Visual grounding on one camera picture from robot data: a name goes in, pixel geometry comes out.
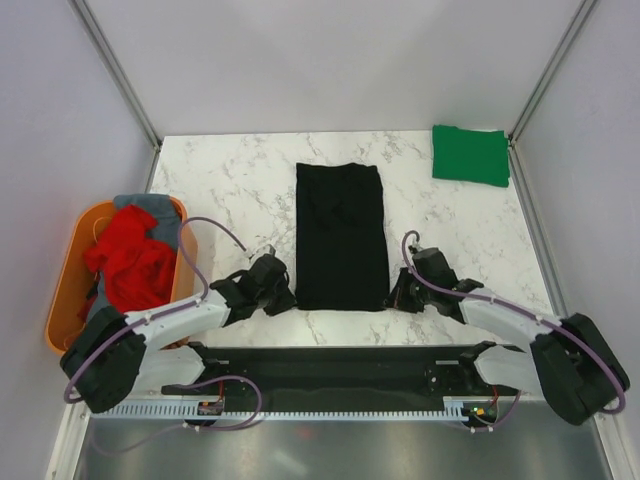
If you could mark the orange plastic basket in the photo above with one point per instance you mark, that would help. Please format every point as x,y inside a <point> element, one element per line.
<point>63,324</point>

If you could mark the right aluminium frame post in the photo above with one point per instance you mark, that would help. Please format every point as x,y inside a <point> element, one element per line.
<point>553,65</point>

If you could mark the white slotted cable duct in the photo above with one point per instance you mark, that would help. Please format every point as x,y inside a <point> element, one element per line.
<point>193,410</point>

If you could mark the folded green t shirt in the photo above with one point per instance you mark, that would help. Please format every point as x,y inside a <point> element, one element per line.
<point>470,156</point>

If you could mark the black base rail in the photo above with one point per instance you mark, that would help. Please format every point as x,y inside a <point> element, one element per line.
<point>340,378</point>

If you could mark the left aluminium frame post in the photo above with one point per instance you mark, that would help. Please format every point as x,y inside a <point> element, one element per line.
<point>115,69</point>

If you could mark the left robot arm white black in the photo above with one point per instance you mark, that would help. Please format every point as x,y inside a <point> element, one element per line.
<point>117,355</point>

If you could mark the grey t shirt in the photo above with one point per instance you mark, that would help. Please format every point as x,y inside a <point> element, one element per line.
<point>161,208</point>

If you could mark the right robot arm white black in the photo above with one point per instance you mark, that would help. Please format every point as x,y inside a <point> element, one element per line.
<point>565,360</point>

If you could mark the black t shirt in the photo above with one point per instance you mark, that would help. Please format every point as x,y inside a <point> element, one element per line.
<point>342,260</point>

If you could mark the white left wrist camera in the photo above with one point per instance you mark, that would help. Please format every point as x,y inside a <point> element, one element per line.
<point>266,249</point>

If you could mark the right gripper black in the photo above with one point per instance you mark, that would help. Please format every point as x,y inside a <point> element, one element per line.
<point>398,299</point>

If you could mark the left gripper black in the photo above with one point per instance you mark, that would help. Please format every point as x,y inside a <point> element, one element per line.
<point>286,301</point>

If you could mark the red t shirt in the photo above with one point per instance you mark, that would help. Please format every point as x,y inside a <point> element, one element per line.
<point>133,271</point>

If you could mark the aluminium frame post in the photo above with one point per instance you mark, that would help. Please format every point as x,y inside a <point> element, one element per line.
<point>553,65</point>
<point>115,69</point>

